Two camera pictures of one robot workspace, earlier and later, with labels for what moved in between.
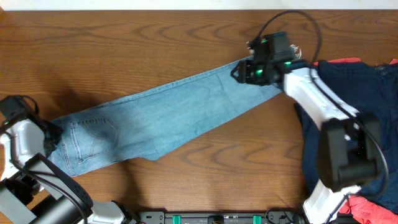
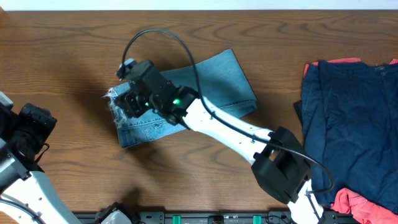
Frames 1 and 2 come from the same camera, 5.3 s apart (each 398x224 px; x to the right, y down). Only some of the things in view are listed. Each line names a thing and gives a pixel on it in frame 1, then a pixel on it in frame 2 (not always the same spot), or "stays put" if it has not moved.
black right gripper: x=245 y=66 to x=131 y=103
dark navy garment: x=368 y=89 stays put
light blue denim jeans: x=150 y=125 to x=217 y=78
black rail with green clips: x=218 y=218 stays put
